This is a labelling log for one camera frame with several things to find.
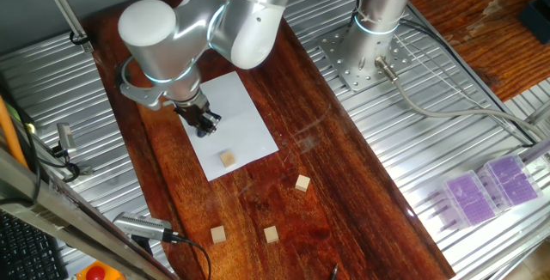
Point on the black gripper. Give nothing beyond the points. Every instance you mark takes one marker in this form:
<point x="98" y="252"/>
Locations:
<point x="189" y="114"/>

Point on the blue transparent correction tape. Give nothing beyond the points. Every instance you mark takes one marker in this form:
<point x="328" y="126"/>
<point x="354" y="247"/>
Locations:
<point x="202" y="134"/>

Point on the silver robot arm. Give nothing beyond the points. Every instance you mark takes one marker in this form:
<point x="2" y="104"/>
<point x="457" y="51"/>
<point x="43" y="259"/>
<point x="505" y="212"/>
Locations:
<point x="172" y="44"/>

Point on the white paper sheet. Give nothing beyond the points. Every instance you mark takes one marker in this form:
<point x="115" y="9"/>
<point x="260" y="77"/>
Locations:
<point x="245" y="134"/>

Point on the small wooden cube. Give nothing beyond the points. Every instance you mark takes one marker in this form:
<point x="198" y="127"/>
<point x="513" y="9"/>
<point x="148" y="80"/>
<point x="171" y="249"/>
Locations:
<point x="302" y="183"/>
<point x="271" y="234"/>
<point x="227" y="159"/>
<point x="218" y="234"/>

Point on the glossy brown wooden board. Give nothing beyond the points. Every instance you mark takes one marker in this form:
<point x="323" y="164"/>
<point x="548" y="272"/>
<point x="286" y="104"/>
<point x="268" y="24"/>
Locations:
<point x="344" y="207"/>

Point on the thin metal rod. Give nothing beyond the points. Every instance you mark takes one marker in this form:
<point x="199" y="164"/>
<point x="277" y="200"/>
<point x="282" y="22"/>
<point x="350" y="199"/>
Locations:
<point x="64" y="9"/>

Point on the orange emergency stop box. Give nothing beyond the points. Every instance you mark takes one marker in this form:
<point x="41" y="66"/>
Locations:
<point x="95" y="273"/>

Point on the black pen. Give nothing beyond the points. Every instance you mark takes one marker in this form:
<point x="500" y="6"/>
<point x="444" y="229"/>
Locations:
<point x="334" y="272"/>

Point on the black keyboard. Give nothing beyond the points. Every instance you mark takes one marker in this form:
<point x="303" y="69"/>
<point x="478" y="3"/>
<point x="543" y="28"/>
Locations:
<point x="26" y="250"/>

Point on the black box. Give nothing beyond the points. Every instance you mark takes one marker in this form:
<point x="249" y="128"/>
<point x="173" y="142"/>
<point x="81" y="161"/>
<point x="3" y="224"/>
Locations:
<point x="537" y="20"/>

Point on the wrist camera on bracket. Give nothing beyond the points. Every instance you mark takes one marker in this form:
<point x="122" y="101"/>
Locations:
<point x="142" y="95"/>

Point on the metal camera mount clamp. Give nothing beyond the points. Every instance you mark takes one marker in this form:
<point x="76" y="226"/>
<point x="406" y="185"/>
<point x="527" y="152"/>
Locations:
<point x="83" y="169"/>

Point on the black camera stand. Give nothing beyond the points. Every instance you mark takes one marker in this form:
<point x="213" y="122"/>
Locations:
<point x="142" y="245"/>

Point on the small silver camera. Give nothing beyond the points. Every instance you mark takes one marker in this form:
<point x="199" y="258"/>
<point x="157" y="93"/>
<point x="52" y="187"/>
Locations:
<point x="65" y="137"/>

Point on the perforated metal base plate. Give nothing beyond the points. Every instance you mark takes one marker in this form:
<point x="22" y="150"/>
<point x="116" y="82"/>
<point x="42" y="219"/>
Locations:
<point x="339" y="63"/>

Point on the steel frame beam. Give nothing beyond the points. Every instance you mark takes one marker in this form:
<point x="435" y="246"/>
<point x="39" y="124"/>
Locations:
<point x="51" y="205"/>

